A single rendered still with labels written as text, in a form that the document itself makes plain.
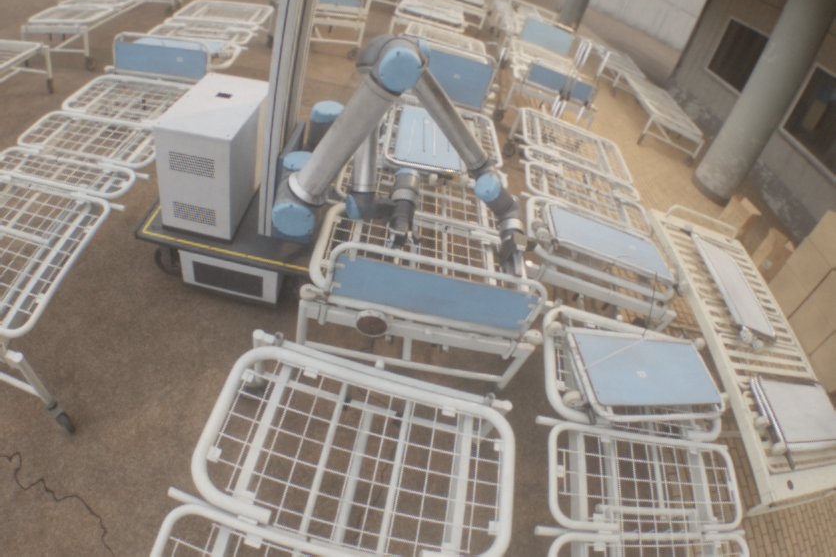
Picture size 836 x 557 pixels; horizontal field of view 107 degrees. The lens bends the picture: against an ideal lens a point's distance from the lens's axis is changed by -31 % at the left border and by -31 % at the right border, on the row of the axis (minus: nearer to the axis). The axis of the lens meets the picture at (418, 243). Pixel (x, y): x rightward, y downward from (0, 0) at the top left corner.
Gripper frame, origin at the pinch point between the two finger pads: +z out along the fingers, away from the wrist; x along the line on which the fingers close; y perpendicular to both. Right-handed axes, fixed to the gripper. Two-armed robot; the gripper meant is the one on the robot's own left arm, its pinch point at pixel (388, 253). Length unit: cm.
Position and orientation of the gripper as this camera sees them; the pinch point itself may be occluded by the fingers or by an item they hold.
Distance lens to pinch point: 136.5
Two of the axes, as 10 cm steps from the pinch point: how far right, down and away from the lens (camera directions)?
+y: 9.7, 2.2, 1.4
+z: -0.8, 7.6, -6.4
